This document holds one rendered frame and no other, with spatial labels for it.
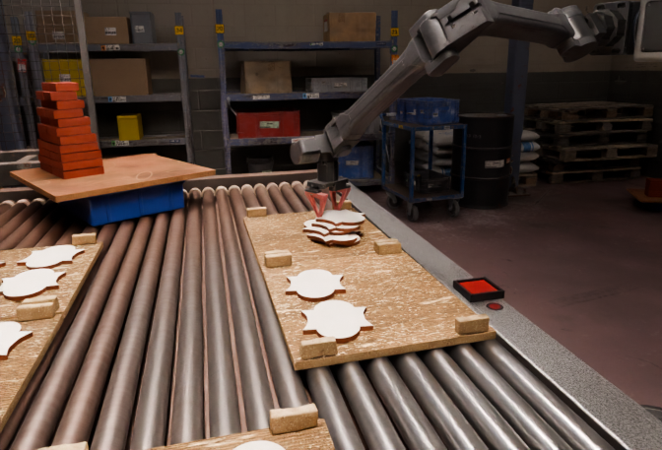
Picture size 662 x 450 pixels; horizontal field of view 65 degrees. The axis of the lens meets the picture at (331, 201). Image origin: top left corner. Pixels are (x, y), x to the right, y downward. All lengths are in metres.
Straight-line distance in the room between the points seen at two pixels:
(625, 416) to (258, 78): 4.98
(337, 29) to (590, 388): 4.96
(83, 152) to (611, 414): 1.57
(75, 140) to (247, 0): 4.48
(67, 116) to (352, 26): 4.13
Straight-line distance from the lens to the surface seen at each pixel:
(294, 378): 0.83
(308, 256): 1.24
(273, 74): 5.51
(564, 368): 0.92
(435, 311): 0.99
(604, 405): 0.86
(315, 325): 0.91
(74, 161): 1.82
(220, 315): 1.02
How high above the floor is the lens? 1.38
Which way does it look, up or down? 15 degrees down
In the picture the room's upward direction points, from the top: 1 degrees counter-clockwise
